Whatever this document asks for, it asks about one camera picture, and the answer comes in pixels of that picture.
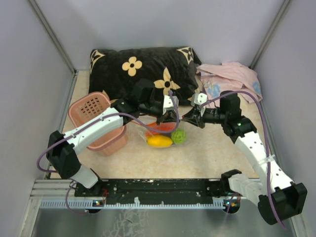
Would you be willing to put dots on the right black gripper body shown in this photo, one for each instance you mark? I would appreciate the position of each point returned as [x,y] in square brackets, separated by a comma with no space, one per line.
[214,115]

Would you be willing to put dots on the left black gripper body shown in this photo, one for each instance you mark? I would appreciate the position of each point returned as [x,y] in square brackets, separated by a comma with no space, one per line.
[151,108]

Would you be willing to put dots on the orange carrot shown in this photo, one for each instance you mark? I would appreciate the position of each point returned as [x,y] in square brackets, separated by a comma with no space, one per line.
[163,128]

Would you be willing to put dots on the clear zip top bag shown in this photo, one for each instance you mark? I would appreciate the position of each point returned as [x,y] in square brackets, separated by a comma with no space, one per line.
[163,135]

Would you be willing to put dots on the green custard apple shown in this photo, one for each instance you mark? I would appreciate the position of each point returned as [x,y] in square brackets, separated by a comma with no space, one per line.
[179,136]

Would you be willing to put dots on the orange mango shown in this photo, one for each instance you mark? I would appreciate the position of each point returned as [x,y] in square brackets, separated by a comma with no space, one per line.
[159,141]

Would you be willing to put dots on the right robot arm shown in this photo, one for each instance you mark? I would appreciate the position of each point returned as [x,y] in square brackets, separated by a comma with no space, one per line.
[276,196]

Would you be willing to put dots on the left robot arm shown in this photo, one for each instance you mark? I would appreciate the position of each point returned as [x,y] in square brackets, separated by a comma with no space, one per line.
[63,148]

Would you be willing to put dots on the pink printed cloth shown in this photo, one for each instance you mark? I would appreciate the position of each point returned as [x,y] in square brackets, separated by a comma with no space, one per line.
[231,76]

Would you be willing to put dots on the black floral pillow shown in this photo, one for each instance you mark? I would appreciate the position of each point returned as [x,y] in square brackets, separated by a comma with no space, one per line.
[169,68]

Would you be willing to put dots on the pink plastic basket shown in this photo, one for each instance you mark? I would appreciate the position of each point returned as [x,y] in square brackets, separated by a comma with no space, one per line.
[104,134]

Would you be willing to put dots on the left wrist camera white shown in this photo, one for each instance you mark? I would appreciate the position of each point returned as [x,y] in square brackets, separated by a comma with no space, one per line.
[170,103]

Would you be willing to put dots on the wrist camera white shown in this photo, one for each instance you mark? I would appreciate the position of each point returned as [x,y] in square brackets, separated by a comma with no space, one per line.
[170,103]
[199,99]

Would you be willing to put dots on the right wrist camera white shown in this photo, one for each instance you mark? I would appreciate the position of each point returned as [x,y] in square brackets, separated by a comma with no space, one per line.
[199,99]

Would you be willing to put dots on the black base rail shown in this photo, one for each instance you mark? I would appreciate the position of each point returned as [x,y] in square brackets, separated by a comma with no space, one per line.
[157,191]

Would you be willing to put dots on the aluminium frame post left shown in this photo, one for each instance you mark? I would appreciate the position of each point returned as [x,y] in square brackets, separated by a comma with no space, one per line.
[52,35]

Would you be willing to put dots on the aluminium frame post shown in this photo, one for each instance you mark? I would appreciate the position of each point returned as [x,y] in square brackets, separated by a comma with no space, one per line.
[270,33]
[52,35]

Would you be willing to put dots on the aluminium frame post right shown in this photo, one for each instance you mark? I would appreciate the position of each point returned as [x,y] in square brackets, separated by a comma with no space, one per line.
[270,33]

